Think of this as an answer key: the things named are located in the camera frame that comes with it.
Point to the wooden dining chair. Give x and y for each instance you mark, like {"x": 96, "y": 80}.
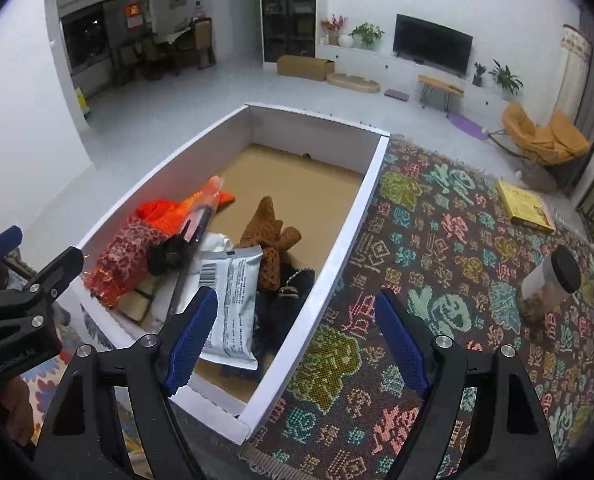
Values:
{"x": 202, "y": 45}

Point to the flat television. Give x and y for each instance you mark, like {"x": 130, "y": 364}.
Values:
{"x": 432, "y": 45}

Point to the broad-leaf potted plant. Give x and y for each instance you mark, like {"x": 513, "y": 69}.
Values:
{"x": 506, "y": 77}

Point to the yellow book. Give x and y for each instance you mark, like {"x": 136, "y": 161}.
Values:
{"x": 524, "y": 205}

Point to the red paper decoration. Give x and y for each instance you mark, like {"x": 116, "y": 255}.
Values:
{"x": 133, "y": 15}

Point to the white low television cabinet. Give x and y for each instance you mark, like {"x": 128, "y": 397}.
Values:
{"x": 377, "y": 62}

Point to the grey snack packet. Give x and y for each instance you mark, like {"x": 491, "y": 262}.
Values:
{"x": 232, "y": 305}

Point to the white round vase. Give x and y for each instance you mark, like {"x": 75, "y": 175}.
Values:
{"x": 345, "y": 41}

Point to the brown cardboard box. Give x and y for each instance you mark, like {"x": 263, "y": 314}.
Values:
{"x": 302, "y": 66}

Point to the beige floor cushion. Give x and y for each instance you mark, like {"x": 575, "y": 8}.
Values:
{"x": 352, "y": 81}

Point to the dark display cabinet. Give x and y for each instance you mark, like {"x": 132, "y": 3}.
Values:
{"x": 287, "y": 10}

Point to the red patterned cloth pouch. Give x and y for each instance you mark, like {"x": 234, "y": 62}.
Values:
{"x": 122, "y": 255}

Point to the orange rocking chair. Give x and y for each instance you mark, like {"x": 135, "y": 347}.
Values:
{"x": 537, "y": 135}

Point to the brown knitted cloth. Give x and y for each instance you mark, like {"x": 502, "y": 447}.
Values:
{"x": 269, "y": 225}

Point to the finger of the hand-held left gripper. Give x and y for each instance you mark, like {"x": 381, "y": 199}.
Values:
{"x": 2, "y": 242}
{"x": 57, "y": 270}

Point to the dried flower bouquet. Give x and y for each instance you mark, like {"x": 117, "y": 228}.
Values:
{"x": 333, "y": 25}

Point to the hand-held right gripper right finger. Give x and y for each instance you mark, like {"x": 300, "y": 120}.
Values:
{"x": 402, "y": 346}

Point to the patterned woven blanket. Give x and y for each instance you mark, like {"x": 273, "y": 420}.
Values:
{"x": 427, "y": 240}

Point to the clear jar black lid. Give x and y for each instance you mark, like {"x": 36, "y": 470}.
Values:
{"x": 547, "y": 285}

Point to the grey floor pad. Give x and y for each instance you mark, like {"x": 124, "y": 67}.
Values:
{"x": 397, "y": 95}

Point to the black plastic bag roll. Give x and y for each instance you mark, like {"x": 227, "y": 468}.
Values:
{"x": 277, "y": 332}

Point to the purple mat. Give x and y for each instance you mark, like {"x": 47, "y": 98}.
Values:
{"x": 464, "y": 125}

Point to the white cardboard box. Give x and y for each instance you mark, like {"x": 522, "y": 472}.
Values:
{"x": 287, "y": 125}

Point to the small wooden coffee table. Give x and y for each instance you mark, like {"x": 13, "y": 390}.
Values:
{"x": 439, "y": 85}

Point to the white standing air conditioner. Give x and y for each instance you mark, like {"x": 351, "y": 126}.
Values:
{"x": 574, "y": 70}

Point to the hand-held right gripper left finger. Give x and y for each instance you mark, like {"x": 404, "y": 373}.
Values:
{"x": 192, "y": 336}

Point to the small dark-potted plant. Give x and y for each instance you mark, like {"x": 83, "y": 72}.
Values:
{"x": 478, "y": 74}

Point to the bushy potted plant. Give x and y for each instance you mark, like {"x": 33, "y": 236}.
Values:
{"x": 367, "y": 35}

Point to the orange fish plush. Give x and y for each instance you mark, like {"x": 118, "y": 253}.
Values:
{"x": 164, "y": 212}

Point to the clear long plastic packet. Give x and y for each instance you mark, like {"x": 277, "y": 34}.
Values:
{"x": 199, "y": 232}

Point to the dark window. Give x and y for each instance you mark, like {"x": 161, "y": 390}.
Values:
{"x": 84, "y": 40}

